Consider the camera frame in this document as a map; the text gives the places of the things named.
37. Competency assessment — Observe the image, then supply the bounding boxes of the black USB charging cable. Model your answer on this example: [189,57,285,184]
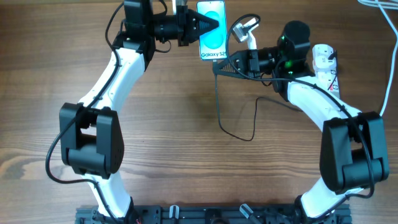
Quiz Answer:
[212,58,304,142]

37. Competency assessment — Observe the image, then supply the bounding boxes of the Galaxy smartphone with cyan screen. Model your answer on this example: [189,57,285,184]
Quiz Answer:
[197,1,227,60]

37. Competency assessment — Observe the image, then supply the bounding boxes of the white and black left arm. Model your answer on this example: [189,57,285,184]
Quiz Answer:
[50,0,220,223]

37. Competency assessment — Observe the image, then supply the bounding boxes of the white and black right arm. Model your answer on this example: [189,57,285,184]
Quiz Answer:
[213,14,389,223]

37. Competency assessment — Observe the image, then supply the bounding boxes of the white charger plug adapter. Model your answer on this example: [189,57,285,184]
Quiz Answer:
[313,54,336,72]

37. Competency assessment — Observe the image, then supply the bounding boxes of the white power strip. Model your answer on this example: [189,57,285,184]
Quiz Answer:
[312,44,340,98]

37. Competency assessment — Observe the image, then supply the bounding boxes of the white power strip cable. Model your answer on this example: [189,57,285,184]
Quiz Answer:
[357,0,398,118]

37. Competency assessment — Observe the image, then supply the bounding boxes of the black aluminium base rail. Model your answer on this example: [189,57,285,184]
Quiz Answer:
[75,204,353,224]

